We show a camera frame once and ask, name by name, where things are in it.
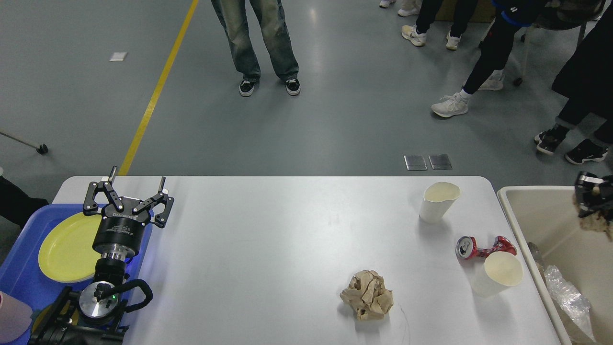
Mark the floor socket plate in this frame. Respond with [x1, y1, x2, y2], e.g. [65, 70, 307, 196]
[428, 154, 453, 170]
[404, 155, 428, 171]

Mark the white office chair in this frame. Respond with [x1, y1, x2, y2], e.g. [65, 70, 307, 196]
[479, 0, 607, 87]

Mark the person in black clothes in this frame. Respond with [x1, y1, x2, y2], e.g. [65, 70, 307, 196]
[534, 6, 613, 165]

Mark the crushed red can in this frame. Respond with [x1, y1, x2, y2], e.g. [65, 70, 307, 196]
[455, 236, 517, 260]

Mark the beige plastic bin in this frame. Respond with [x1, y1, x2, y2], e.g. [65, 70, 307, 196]
[498, 186, 613, 345]

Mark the white paper on floor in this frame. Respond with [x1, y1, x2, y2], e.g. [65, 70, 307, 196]
[109, 52, 128, 62]

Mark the person in blue jeans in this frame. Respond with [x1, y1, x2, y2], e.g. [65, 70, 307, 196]
[211, 0, 301, 98]

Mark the blue plastic tray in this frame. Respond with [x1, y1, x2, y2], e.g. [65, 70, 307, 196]
[0, 204, 129, 345]

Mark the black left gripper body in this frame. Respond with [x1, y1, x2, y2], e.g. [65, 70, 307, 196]
[92, 212, 151, 258]

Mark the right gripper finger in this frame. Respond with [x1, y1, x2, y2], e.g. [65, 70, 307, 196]
[574, 171, 605, 218]

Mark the cardboard box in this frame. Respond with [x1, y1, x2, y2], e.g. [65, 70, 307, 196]
[433, 0, 499, 23]

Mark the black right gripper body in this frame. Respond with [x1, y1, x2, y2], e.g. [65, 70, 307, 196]
[598, 175, 613, 221]

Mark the white paper cup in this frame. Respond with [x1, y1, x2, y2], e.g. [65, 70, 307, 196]
[420, 182, 461, 224]
[471, 252, 523, 298]

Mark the yellow plate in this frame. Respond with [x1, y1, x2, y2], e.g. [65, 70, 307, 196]
[38, 213, 102, 283]

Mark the brown paper ball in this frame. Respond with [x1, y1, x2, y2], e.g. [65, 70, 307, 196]
[340, 270, 394, 321]
[573, 195, 612, 242]

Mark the pink cup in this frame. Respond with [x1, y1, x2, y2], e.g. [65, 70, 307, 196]
[0, 292, 33, 344]

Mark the person in black leggings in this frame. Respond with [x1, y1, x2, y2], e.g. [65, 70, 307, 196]
[431, 0, 547, 118]

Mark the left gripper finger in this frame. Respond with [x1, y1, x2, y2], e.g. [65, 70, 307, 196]
[83, 166, 126, 217]
[132, 177, 175, 229]

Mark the grey mug yellow inside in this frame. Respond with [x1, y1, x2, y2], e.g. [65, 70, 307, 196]
[30, 304, 79, 335]

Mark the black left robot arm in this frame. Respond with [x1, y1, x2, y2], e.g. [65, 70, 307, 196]
[28, 166, 174, 345]

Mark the chair leg with caster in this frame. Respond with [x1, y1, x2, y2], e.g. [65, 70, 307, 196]
[0, 129, 49, 155]

